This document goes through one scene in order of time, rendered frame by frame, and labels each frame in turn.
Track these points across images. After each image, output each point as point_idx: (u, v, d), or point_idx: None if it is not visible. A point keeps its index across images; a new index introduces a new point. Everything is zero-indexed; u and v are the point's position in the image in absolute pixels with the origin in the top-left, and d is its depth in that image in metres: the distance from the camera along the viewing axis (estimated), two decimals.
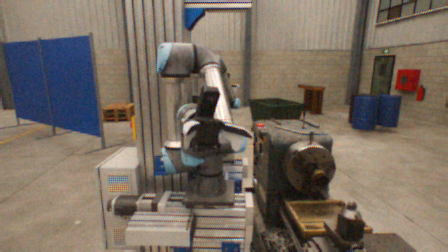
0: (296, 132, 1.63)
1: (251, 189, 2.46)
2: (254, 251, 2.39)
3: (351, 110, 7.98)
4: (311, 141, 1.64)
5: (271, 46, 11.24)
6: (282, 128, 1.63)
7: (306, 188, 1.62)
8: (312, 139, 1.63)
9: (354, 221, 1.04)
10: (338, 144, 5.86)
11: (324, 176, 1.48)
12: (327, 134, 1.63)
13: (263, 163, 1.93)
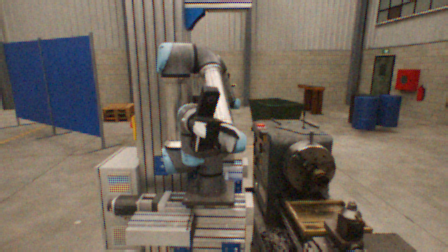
0: (296, 132, 1.63)
1: (251, 189, 2.46)
2: (254, 251, 2.39)
3: (351, 110, 7.98)
4: (311, 141, 1.64)
5: (271, 46, 11.24)
6: (282, 128, 1.63)
7: (306, 188, 1.62)
8: (312, 138, 1.63)
9: (354, 220, 1.04)
10: (338, 144, 5.86)
11: (324, 176, 1.48)
12: (327, 134, 1.63)
13: (263, 163, 1.93)
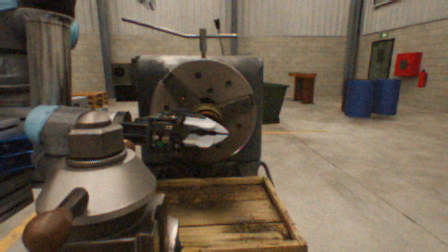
0: (169, 31, 0.75)
1: None
2: None
3: (345, 97, 7.10)
4: (204, 51, 0.76)
5: (260, 31, 10.36)
6: (138, 22, 0.75)
7: (191, 152, 0.74)
8: (205, 46, 0.76)
9: (81, 229, 0.17)
10: (326, 131, 4.99)
11: (207, 115, 0.61)
12: (237, 35, 0.75)
13: None
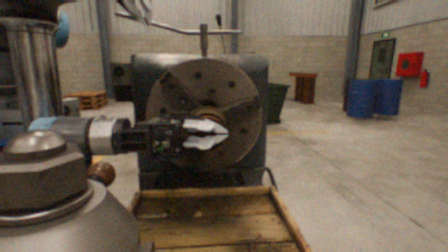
0: (167, 26, 0.69)
1: None
2: None
3: (346, 97, 7.03)
4: (205, 49, 0.70)
5: (260, 31, 10.30)
6: (133, 17, 0.68)
7: (190, 160, 0.68)
8: (206, 43, 0.69)
9: None
10: None
11: (209, 120, 0.54)
12: (241, 31, 0.69)
13: None
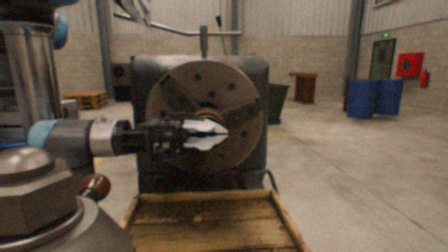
0: (167, 28, 0.68)
1: None
2: None
3: (346, 97, 7.03)
4: (205, 51, 0.69)
5: (260, 31, 10.29)
6: (132, 18, 0.67)
7: (190, 163, 0.67)
8: (206, 45, 0.68)
9: None
10: (328, 132, 4.91)
11: (207, 118, 0.54)
12: (241, 32, 0.68)
13: None
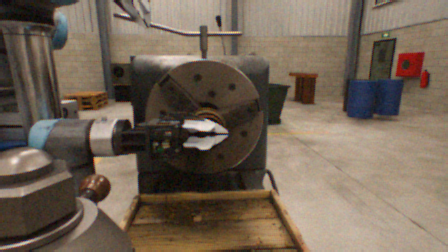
0: (166, 28, 0.68)
1: None
2: None
3: (346, 97, 7.03)
4: (205, 51, 0.69)
5: (260, 31, 10.29)
6: (132, 19, 0.67)
7: (190, 163, 0.67)
8: (206, 45, 0.68)
9: None
10: (328, 132, 4.91)
11: (207, 118, 0.54)
12: (241, 33, 0.68)
13: None
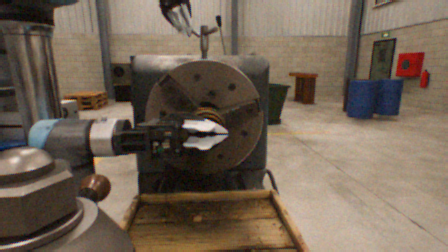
0: (193, 32, 0.76)
1: None
2: None
3: (346, 97, 7.02)
4: (202, 51, 0.69)
5: (260, 31, 10.29)
6: (186, 28, 0.84)
7: (190, 163, 0.67)
8: (202, 45, 0.68)
9: None
10: (328, 132, 4.91)
11: (207, 118, 0.54)
12: (215, 28, 0.59)
13: None
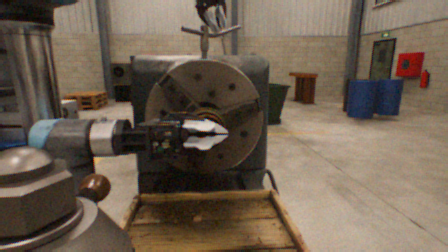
0: (219, 32, 0.77)
1: None
2: None
3: (346, 97, 7.02)
4: (201, 51, 0.69)
5: (260, 31, 10.29)
6: (231, 28, 0.84)
7: (190, 163, 0.67)
8: (200, 45, 0.69)
9: None
10: (328, 132, 4.91)
11: (206, 118, 0.54)
12: (181, 28, 0.60)
13: None
